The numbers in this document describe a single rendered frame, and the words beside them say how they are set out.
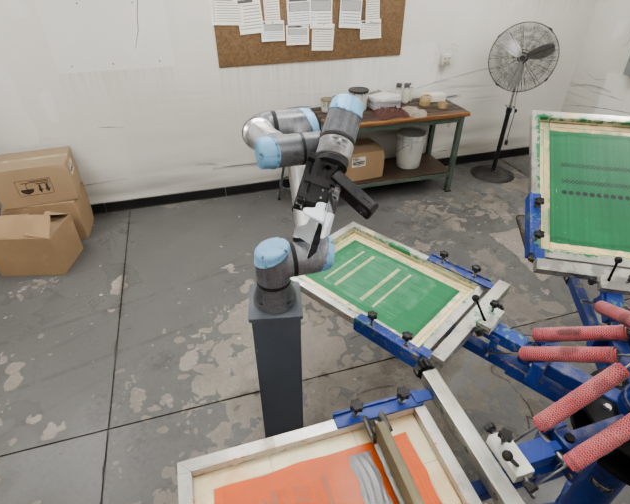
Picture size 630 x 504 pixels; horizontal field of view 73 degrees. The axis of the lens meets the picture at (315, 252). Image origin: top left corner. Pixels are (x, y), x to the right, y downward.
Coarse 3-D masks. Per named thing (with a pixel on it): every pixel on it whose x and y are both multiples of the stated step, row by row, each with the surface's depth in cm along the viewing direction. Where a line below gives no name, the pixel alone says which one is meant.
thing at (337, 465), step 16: (352, 448) 131; (368, 448) 131; (400, 448) 131; (304, 464) 127; (320, 464) 127; (336, 464) 127; (416, 464) 127; (256, 480) 123; (272, 480) 123; (288, 480) 123; (304, 480) 123; (336, 480) 123; (352, 480) 123; (384, 480) 123; (416, 480) 123; (224, 496) 120; (240, 496) 120; (256, 496) 120; (336, 496) 120; (352, 496) 120; (432, 496) 120
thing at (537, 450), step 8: (536, 440) 124; (544, 440) 124; (520, 448) 122; (528, 448) 122; (536, 448) 122; (544, 448) 122; (528, 456) 120; (536, 456) 120; (544, 456) 120; (552, 456) 120; (536, 464) 120; (544, 464) 122; (504, 472) 117
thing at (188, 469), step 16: (400, 416) 139; (416, 416) 138; (288, 432) 132; (304, 432) 132; (320, 432) 132; (336, 432) 133; (432, 432) 132; (240, 448) 127; (256, 448) 127; (272, 448) 128; (288, 448) 130; (432, 448) 131; (448, 448) 127; (192, 464) 123; (208, 464) 123; (224, 464) 125; (448, 464) 123; (192, 480) 121; (464, 480) 120; (192, 496) 116; (464, 496) 116
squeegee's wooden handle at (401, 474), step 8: (376, 424) 127; (384, 424) 126; (376, 432) 128; (384, 432) 124; (376, 440) 129; (384, 440) 122; (392, 440) 122; (384, 448) 123; (392, 448) 120; (384, 456) 124; (392, 456) 118; (400, 456) 118; (392, 464) 119; (400, 464) 116; (392, 472) 120; (400, 472) 115; (408, 472) 115; (400, 480) 115; (408, 480) 113; (400, 488) 116; (408, 488) 111; (416, 488) 111; (408, 496) 111; (416, 496) 110
